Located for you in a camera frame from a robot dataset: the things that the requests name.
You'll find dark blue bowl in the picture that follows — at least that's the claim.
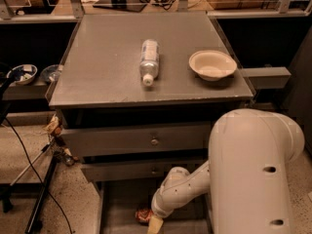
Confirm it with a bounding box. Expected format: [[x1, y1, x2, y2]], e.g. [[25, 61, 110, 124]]
[[40, 64, 62, 84]]

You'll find grey top drawer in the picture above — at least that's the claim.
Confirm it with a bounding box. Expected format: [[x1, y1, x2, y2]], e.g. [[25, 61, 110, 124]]
[[61, 121, 212, 157]]

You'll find grey middle drawer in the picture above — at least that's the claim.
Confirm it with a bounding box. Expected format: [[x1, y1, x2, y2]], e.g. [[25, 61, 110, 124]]
[[82, 156, 205, 182]]

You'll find black metal stand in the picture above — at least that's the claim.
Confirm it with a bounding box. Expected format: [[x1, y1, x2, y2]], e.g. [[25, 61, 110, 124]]
[[0, 158, 57, 234]]

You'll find black monitor base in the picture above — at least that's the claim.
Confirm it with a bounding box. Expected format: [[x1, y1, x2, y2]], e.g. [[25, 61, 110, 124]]
[[93, 0, 146, 13]]

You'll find white paper bowl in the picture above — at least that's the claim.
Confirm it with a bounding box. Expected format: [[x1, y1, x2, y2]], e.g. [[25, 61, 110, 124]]
[[188, 50, 237, 81]]

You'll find black floor cable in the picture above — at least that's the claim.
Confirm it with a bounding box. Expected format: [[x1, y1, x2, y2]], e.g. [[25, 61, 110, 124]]
[[4, 117, 74, 234]]

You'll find clear plastic water bottle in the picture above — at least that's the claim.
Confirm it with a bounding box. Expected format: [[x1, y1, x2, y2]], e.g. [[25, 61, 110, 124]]
[[139, 39, 159, 87]]

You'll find grey drawer cabinet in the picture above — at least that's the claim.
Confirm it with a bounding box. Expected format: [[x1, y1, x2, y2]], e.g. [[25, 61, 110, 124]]
[[45, 11, 254, 234]]

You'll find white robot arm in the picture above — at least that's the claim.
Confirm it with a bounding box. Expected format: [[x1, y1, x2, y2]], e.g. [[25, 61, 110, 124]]
[[147, 108, 305, 234]]

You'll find white bowl with items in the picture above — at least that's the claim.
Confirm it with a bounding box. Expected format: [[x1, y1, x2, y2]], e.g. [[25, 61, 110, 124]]
[[7, 64, 38, 86]]

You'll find open grey bottom drawer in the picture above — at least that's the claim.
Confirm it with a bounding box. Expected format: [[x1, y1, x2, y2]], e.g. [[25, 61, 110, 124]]
[[97, 177, 213, 234]]

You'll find grey side shelf block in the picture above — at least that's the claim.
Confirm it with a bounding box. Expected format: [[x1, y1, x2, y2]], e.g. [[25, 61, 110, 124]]
[[242, 66, 292, 90]]

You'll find snack clutter pile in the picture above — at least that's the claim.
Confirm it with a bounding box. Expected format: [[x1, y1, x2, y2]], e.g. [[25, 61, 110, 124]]
[[44, 114, 77, 167]]

